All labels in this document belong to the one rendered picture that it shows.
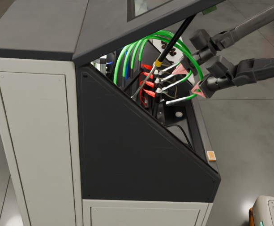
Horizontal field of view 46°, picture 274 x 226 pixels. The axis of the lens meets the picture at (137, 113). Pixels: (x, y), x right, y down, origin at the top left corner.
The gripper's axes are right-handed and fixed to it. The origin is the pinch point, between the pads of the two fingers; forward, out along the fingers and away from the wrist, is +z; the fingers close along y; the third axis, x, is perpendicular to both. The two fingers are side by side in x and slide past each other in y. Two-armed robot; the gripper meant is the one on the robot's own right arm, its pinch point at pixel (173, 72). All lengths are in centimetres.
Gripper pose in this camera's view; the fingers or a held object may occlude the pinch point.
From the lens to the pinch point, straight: 143.2
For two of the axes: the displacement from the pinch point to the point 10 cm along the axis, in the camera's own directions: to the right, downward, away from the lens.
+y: -6.2, -7.0, -3.4
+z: -7.4, 4.0, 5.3
